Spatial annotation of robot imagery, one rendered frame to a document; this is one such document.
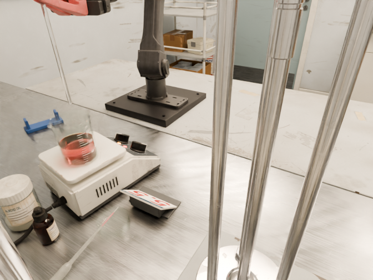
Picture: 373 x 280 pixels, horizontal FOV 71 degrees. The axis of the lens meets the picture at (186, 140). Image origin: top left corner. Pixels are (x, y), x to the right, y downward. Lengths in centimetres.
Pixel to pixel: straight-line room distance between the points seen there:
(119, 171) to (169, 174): 12
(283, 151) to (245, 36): 288
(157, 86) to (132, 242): 50
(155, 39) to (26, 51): 144
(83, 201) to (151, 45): 48
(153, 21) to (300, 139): 51
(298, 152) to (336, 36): 266
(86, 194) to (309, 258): 37
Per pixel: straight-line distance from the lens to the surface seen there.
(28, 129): 84
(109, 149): 51
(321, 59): 333
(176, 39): 281
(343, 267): 48
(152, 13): 81
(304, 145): 71
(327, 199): 57
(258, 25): 341
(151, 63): 78
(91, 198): 50
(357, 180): 65
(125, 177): 52
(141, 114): 78
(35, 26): 216
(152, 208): 47
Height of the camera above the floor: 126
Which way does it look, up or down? 32 degrees down
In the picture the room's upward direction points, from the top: 1 degrees counter-clockwise
